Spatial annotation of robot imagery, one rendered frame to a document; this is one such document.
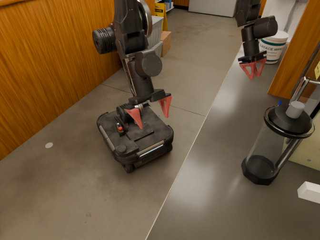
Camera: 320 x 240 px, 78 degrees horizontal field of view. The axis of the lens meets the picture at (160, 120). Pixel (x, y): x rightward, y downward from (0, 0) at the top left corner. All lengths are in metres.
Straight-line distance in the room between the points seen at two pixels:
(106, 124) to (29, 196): 0.81
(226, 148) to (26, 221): 1.51
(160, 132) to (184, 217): 1.19
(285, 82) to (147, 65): 0.68
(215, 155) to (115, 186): 1.15
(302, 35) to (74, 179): 1.74
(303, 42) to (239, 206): 0.65
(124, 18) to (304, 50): 0.69
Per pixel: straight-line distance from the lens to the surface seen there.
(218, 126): 0.80
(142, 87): 0.59
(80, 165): 1.93
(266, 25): 0.86
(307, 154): 0.77
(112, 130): 1.77
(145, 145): 1.62
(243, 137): 0.80
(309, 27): 0.95
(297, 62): 1.00
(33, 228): 1.79
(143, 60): 0.52
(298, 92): 0.68
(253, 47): 0.91
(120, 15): 0.57
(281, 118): 0.53
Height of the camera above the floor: 1.49
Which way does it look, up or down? 43 degrees down
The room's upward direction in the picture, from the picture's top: straight up
